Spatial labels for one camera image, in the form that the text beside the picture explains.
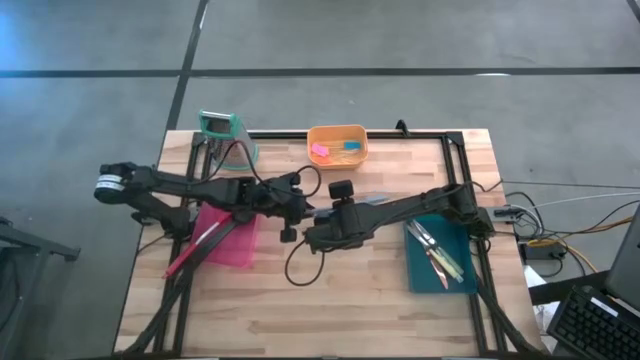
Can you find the orange plastic bin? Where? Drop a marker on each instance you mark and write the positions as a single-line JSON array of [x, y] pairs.
[[340, 134]]

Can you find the blue mini spatula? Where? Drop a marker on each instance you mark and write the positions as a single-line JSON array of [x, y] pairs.
[[352, 145]]

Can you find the black keyboard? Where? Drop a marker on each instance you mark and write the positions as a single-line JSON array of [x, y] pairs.
[[590, 325]]

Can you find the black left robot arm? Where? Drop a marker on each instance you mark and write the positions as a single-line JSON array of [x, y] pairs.
[[165, 185]]

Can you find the white paper sheet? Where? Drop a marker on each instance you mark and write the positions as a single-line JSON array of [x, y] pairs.
[[535, 282]]

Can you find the pink translucent plastic tray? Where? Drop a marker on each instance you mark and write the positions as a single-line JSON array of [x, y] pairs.
[[240, 250]]

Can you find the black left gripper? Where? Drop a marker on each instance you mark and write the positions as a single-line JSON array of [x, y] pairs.
[[287, 200]]

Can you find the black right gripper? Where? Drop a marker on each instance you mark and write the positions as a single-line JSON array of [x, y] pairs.
[[345, 225]]

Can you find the black clamp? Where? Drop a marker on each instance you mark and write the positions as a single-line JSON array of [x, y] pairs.
[[401, 127]]

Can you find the dark laptop screen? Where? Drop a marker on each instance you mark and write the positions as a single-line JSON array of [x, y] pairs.
[[627, 265]]

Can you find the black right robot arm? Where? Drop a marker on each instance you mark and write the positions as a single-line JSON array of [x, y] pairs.
[[425, 202]]

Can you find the black metal stand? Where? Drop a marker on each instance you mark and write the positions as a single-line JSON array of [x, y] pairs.
[[30, 240]]

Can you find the grey usb hub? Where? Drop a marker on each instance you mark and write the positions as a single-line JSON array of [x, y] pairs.
[[507, 214]]

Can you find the black desk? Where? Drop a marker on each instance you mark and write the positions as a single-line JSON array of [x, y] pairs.
[[565, 287]]

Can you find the teal plastic bin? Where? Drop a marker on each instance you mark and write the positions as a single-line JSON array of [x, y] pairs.
[[420, 275]]

